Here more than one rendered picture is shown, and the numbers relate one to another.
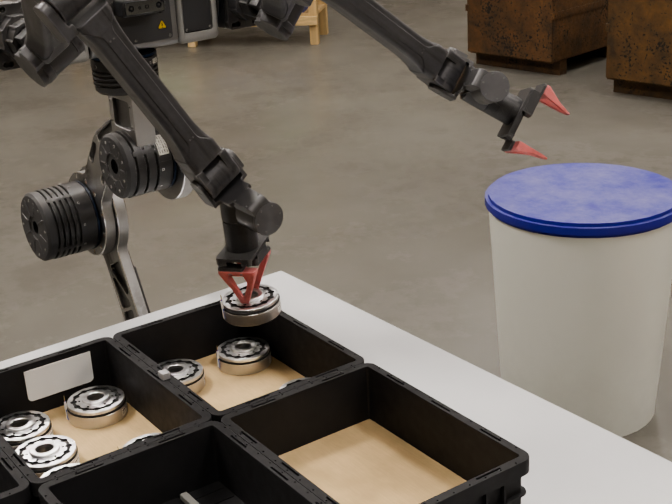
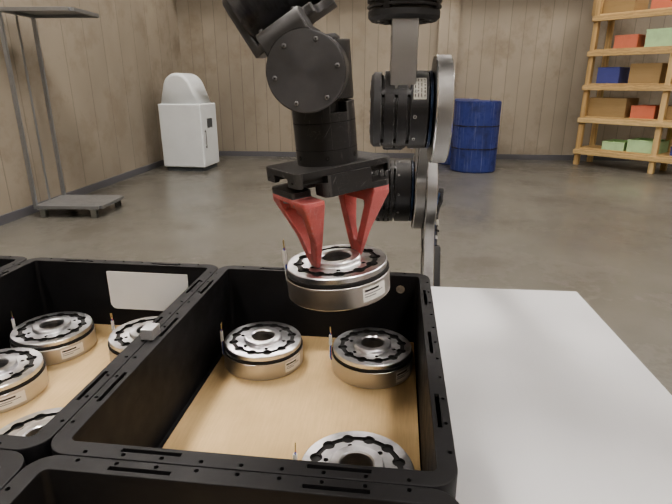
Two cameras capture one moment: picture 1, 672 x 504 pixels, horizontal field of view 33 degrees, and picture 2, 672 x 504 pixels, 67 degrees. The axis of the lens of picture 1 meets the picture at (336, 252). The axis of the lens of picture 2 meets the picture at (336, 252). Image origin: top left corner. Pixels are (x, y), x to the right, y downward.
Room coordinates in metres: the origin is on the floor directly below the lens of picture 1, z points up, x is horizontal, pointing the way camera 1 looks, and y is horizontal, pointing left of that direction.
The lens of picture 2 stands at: (1.48, -0.16, 1.18)
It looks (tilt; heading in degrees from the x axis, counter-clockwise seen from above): 18 degrees down; 41
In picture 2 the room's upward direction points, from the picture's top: straight up
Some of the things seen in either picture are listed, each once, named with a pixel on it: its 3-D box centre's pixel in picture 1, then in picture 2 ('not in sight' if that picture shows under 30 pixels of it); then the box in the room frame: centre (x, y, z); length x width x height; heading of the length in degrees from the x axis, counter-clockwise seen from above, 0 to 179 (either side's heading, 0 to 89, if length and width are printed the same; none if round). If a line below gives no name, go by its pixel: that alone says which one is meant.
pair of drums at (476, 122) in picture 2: not in sight; (465, 133); (8.49, 3.38, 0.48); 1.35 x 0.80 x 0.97; 36
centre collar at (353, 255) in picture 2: (249, 295); (336, 258); (1.84, 0.16, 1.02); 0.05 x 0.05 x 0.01
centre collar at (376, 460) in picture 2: not in sight; (356, 465); (1.76, 0.07, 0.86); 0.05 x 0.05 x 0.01
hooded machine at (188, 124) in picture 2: not in sight; (189, 121); (5.72, 6.27, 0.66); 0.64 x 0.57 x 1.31; 124
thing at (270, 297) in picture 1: (250, 298); (336, 262); (1.84, 0.16, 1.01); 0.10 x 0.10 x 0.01
